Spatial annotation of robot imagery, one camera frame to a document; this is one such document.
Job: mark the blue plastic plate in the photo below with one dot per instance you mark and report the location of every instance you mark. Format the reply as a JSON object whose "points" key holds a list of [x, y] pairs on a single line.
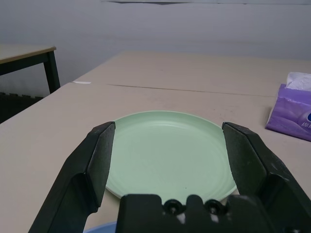
{"points": [[104, 228]]}

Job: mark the purple tissue pack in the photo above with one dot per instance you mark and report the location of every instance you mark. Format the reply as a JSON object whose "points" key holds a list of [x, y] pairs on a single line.
{"points": [[289, 114]]}

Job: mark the green plastic plate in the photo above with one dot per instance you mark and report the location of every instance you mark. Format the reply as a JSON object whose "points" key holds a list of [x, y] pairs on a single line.
{"points": [[170, 150]]}

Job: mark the side table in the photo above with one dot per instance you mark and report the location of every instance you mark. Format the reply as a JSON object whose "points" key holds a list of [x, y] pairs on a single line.
{"points": [[26, 54]]}

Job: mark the white tape strip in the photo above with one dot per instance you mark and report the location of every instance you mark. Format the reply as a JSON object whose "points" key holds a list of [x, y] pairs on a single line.
{"points": [[82, 82]]}

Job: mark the black foam floor mat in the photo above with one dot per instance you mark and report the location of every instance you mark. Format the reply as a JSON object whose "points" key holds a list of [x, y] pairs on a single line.
{"points": [[17, 106]]}

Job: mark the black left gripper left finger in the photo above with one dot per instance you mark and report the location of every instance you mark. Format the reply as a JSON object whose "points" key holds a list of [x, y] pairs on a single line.
{"points": [[73, 184]]}

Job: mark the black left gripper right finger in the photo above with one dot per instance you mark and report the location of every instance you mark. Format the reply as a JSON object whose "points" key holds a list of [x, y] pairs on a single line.
{"points": [[267, 174]]}

